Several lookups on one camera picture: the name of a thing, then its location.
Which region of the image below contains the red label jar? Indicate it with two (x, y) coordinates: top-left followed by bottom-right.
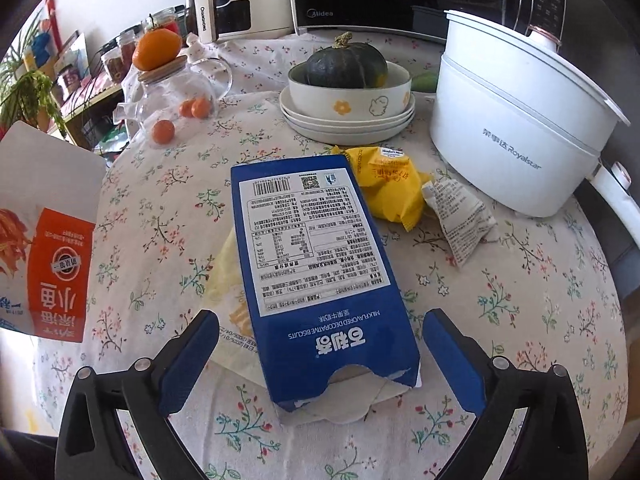
(149, 7), (186, 37)

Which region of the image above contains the floral tablecloth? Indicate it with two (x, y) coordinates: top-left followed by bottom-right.
(31, 30), (630, 480)

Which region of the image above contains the white flower print bowl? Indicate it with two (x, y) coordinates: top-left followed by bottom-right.
(287, 59), (412, 122)

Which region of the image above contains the large orange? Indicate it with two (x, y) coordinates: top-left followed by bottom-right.
(132, 27), (182, 72)

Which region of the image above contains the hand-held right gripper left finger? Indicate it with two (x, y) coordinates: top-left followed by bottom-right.
(54, 309), (220, 480)

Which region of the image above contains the glass jar with red contents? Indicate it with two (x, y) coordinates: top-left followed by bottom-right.
(101, 34), (140, 82)

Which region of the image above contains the clear glass teapot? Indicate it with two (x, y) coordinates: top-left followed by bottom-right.
(113, 54), (234, 143)

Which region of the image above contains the crumpled white wrapper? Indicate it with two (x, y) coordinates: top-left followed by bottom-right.
(421, 178), (499, 267)

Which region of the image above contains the yellow snack wrapper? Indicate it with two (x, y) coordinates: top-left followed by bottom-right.
(332, 145), (437, 234)

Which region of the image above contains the green vegetable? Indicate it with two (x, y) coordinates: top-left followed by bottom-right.
(409, 72), (441, 94)

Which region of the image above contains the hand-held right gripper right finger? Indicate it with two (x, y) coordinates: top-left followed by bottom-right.
(422, 308), (589, 480)

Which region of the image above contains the white electric cooking pot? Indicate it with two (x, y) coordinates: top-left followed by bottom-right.
(429, 8), (634, 219)

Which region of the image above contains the red wall hanging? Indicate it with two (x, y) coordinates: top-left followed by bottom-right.
(44, 0), (64, 50)

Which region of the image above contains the dark green squash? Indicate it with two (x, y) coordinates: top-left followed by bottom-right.
(305, 32), (389, 89)

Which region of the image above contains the orange and white snack bag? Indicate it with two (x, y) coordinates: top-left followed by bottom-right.
(0, 120), (109, 344)

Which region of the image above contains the green potted plant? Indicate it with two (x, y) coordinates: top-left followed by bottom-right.
(0, 20), (69, 137)

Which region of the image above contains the blue biscuit box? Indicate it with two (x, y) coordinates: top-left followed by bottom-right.
(230, 154), (422, 415)

